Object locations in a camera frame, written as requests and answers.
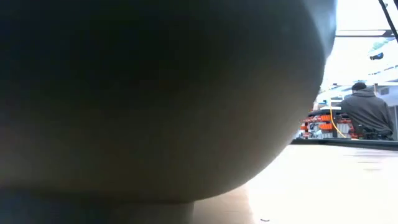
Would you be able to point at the black hanging camera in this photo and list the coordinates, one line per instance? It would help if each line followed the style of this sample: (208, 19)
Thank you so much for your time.
(377, 56)

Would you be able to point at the shelf with orange bins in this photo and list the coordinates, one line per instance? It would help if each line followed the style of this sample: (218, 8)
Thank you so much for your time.
(325, 126)

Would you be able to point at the black overhead beam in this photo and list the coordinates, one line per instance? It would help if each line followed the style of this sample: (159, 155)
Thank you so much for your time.
(385, 33)

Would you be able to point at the person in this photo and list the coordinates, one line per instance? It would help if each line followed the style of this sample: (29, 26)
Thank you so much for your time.
(367, 109)

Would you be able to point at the black bowl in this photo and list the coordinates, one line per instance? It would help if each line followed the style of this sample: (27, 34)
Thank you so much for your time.
(140, 93)

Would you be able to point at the black aluminium table frame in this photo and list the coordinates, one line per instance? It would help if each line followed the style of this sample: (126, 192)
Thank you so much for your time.
(342, 143)

